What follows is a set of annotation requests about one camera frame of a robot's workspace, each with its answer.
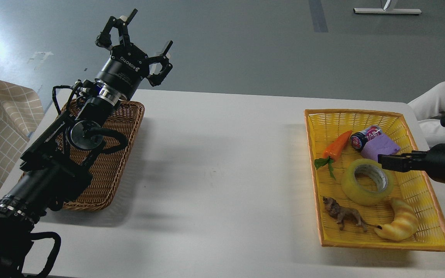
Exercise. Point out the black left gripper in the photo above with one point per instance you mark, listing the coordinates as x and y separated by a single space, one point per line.
124 69

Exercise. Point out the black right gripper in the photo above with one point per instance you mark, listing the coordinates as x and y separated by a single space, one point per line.
433 162

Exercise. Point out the yellow tape roll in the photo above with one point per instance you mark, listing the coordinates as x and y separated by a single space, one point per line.
383 179

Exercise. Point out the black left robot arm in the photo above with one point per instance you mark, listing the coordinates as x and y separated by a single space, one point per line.
20 210

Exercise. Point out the purple sponge block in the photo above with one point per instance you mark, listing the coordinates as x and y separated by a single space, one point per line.
381 144

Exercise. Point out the small dark can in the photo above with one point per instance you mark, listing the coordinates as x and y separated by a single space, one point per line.
359 139

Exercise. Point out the yellow plastic basket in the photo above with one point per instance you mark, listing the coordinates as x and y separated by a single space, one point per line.
323 127

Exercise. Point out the yellow toy croissant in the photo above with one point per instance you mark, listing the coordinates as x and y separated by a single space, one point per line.
404 225

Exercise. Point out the orange toy carrot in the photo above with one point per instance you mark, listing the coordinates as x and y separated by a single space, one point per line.
332 153

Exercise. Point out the brown toy lion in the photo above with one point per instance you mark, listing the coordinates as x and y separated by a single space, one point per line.
341 213

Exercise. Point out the brown wicker basket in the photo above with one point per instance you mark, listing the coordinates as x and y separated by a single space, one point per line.
106 162

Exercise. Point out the white metal stand base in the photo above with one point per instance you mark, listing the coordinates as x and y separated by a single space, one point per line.
389 7

